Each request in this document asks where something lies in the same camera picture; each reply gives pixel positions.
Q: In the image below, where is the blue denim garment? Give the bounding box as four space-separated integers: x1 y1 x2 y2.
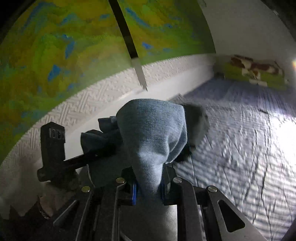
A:
80 99 187 202

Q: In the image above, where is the dark grey folded garment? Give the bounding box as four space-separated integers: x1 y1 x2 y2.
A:
174 104 209 163

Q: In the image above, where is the striped blue white bedspread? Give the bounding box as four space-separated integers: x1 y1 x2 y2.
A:
173 78 295 240

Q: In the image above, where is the black hanging cable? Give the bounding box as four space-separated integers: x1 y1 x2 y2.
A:
107 0 149 91

